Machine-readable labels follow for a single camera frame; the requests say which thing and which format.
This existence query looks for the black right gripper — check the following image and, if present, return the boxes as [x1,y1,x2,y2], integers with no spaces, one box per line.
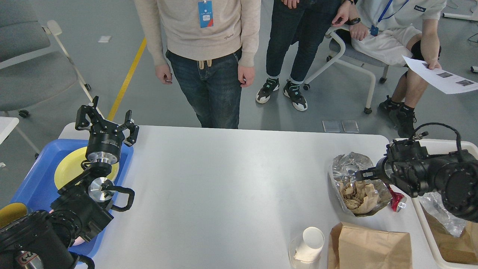
[355,157,392,184]

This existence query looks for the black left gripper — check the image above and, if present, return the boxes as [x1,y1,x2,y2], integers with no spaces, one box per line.
[75,96,139,165]

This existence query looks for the foil ball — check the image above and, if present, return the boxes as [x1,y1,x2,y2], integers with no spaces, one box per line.
[328,152,392,217]

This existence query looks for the yellow plastic plate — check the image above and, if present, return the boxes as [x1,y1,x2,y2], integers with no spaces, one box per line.
[54,146,120,190]

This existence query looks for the aluminium foil sheet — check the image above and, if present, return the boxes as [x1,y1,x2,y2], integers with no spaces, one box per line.
[418,192,467,237]

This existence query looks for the brown paper bag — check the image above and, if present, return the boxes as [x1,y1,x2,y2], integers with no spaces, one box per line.
[424,212,478,265]
[328,222,413,269]

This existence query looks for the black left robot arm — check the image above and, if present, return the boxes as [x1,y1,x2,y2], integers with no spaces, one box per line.
[0,96,139,269]

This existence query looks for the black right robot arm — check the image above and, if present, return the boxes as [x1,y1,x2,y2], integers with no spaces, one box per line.
[355,129,478,223]

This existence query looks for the red shiny wrapper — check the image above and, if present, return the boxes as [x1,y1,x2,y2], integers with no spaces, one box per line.
[385,184,406,212]

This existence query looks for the white paper cup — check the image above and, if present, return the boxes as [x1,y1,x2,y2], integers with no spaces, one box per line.
[288,226,325,269]

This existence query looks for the grey chair at left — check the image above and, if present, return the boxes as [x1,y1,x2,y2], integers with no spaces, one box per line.
[0,0,94,117]

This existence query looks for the white side table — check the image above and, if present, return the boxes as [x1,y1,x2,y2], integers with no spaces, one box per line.
[0,116,40,158]

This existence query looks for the beige plastic bin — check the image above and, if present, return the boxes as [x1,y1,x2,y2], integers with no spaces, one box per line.
[411,139,478,269]

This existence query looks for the white paper sheets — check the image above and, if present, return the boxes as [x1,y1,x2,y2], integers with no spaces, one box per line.
[402,56,478,94]

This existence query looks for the teal yellow mug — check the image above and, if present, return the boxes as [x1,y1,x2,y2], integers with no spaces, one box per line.
[0,202,28,228]

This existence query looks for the person in beige sweater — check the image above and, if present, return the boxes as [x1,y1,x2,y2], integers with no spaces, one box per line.
[134,0,261,129]

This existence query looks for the seated person in white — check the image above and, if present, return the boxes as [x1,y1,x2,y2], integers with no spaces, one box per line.
[344,0,447,137]

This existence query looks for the person in dark jeans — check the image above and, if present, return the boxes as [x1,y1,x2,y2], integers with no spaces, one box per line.
[255,0,355,112]

